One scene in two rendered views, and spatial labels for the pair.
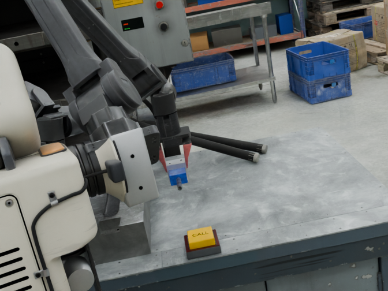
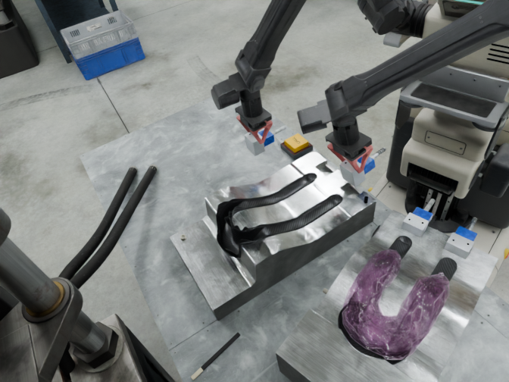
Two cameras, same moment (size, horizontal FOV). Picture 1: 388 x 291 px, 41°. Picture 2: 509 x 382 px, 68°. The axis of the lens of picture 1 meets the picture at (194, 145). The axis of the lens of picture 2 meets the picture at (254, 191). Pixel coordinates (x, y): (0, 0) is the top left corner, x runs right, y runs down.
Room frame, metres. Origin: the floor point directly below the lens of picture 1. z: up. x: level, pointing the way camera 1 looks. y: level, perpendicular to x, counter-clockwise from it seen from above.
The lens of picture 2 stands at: (1.63, 0.86, 1.67)
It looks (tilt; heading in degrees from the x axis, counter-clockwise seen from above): 46 degrees down; 247
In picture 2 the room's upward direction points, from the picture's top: 10 degrees counter-clockwise
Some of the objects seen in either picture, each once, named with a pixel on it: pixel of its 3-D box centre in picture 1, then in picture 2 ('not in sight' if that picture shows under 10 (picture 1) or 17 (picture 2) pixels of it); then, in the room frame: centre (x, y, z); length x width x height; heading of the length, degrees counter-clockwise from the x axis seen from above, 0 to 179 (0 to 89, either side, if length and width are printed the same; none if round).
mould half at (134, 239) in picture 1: (99, 196); (271, 220); (1.35, 0.29, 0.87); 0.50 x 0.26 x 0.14; 1
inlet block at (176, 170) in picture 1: (178, 178); (267, 136); (1.21, 0.05, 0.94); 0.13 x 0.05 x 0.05; 1
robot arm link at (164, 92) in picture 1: (163, 102); (246, 87); (1.26, 0.05, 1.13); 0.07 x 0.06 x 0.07; 176
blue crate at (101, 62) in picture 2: not in sight; (107, 51); (1.27, -2.94, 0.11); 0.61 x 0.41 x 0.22; 179
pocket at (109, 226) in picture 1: (111, 230); (326, 172); (1.13, 0.23, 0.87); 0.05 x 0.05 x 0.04; 1
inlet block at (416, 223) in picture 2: not in sight; (422, 215); (1.02, 0.50, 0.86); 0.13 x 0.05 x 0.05; 19
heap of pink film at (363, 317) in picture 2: not in sight; (395, 295); (1.26, 0.63, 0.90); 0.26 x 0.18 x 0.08; 19
